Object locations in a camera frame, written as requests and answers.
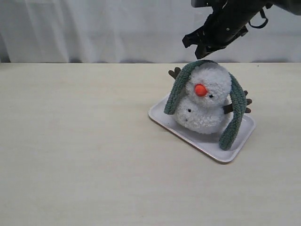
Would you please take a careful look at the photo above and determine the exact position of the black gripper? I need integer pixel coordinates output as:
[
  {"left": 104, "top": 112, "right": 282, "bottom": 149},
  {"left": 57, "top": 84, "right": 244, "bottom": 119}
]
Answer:
[{"left": 182, "top": 0, "right": 272, "bottom": 59}]

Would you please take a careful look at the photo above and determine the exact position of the green fuzzy scarf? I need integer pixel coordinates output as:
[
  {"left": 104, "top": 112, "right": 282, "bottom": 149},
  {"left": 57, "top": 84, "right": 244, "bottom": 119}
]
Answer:
[{"left": 164, "top": 59, "right": 247, "bottom": 151}]

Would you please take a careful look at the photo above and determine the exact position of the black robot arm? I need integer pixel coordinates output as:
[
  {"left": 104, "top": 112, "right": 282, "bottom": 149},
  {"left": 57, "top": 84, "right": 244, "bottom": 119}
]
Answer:
[{"left": 182, "top": 0, "right": 301, "bottom": 59}]

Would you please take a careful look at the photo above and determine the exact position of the white plush snowman toy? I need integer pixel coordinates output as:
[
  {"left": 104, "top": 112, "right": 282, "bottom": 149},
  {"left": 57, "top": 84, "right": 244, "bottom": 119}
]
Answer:
[{"left": 168, "top": 63, "right": 253, "bottom": 135}]

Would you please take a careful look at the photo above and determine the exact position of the white rectangular tray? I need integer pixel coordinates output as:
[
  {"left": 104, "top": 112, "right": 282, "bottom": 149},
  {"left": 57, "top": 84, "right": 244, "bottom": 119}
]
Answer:
[{"left": 148, "top": 96, "right": 256, "bottom": 164}]

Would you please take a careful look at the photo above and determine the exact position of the white backdrop curtain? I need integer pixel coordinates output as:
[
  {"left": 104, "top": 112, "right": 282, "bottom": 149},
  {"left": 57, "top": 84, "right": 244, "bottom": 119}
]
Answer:
[{"left": 0, "top": 0, "right": 301, "bottom": 63}]

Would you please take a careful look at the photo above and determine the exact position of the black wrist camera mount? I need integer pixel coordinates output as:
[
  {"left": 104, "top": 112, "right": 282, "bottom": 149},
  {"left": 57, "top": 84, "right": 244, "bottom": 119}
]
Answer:
[{"left": 190, "top": 0, "right": 212, "bottom": 8}]

